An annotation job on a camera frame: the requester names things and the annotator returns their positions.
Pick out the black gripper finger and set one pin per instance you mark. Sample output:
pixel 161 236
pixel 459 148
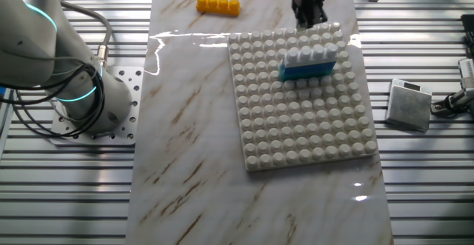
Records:
pixel 318 17
pixel 301 18

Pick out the white four-stud block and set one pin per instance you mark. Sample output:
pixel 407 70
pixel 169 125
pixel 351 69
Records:
pixel 311 55

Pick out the blue four-stud block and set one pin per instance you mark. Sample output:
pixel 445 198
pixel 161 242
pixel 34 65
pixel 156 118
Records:
pixel 307 69

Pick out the teal four-stud block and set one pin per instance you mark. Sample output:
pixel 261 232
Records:
pixel 301 76

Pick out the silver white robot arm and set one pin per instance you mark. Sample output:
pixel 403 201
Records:
pixel 33 34

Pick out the orange four-stud block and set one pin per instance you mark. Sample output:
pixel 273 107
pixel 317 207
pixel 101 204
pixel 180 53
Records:
pixel 218 6

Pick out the white studded baseplate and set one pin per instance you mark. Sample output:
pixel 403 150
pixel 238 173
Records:
pixel 303 119

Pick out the silver digital scale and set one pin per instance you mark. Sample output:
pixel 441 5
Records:
pixel 409 106

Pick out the black device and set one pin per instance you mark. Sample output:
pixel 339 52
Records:
pixel 468 34

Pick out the marble pattern board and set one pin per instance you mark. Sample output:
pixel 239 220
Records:
pixel 192 126

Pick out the small silver camera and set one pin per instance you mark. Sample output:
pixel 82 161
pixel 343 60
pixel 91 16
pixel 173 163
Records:
pixel 467 73

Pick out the metal camera mount clamp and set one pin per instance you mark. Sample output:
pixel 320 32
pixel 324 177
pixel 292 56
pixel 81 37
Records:
pixel 453 102

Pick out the perforated robot base plate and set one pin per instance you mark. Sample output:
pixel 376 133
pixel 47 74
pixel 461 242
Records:
pixel 127 126

